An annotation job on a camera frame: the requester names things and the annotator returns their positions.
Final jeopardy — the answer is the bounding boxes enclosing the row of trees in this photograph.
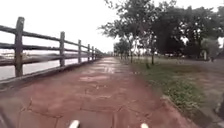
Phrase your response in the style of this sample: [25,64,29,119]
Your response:
[98,0,224,66]

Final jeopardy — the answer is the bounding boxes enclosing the grass strip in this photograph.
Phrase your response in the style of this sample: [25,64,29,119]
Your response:
[116,56,224,118]

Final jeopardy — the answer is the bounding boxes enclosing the robot's own part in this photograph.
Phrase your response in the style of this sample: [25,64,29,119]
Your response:
[140,122,150,128]
[68,119,81,128]

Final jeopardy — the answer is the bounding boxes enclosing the grey water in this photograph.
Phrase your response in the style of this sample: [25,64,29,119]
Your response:
[0,49,89,82]

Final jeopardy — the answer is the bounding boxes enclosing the grey pavement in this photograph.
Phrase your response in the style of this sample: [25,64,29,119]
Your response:
[179,58,224,128]

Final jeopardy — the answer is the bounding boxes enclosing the wooden rail fence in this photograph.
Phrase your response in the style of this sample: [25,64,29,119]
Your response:
[0,16,104,88]

